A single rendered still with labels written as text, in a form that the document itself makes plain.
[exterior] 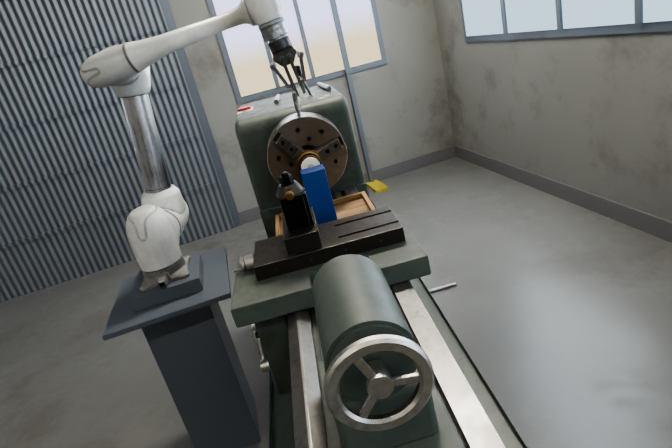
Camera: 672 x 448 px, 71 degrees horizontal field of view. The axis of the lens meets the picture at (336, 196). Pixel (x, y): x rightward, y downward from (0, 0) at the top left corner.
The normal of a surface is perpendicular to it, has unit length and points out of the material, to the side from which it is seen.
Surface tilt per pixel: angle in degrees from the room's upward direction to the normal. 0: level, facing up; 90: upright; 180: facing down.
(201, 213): 90
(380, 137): 90
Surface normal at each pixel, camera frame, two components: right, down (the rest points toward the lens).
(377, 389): 0.13, 0.31
